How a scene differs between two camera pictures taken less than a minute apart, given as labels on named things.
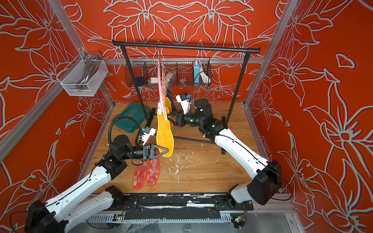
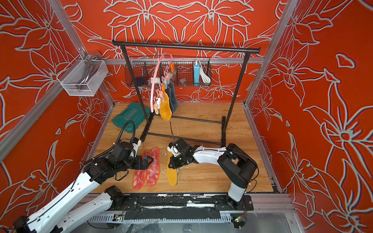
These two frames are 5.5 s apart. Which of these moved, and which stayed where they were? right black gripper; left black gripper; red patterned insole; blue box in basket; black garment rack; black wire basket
Moved: left black gripper; right black gripper
Stayed: black garment rack; red patterned insole; black wire basket; blue box in basket
